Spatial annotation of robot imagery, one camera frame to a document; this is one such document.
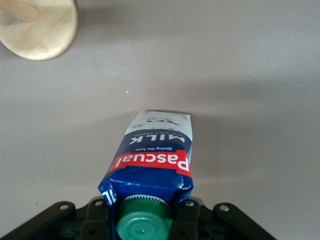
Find blue milk carton green cap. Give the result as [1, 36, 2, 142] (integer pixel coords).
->
[97, 109, 195, 240]

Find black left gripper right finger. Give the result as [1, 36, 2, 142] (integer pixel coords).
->
[169, 197, 278, 240]

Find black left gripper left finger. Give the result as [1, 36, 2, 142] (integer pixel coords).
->
[0, 197, 111, 240]

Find wooden mug tree stand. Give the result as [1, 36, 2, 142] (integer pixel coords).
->
[0, 0, 78, 61]

